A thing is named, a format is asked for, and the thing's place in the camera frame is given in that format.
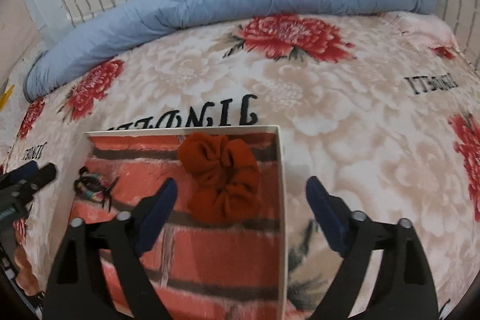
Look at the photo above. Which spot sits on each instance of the pink pillow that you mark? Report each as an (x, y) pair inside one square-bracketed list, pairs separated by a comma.
[(424, 31)]

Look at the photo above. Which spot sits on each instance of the floral bed blanket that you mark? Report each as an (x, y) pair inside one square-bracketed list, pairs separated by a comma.
[(391, 128)]

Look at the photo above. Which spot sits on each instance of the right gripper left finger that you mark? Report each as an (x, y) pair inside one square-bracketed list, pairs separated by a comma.
[(77, 287)]

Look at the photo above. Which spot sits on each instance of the person hand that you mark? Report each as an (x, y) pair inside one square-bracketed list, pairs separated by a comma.
[(25, 279)]

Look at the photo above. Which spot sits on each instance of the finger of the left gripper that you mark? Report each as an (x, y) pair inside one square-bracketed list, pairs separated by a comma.
[(30, 174)]

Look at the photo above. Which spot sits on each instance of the white tray brick lining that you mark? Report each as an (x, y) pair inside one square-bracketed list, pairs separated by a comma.
[(198, 271)]

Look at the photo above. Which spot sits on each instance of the yellow cloth strip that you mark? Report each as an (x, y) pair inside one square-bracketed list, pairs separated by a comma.
[(6, 96)]

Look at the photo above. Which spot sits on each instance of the orange fabric scrunchie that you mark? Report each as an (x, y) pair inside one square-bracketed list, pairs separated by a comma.
[(226, 177)]

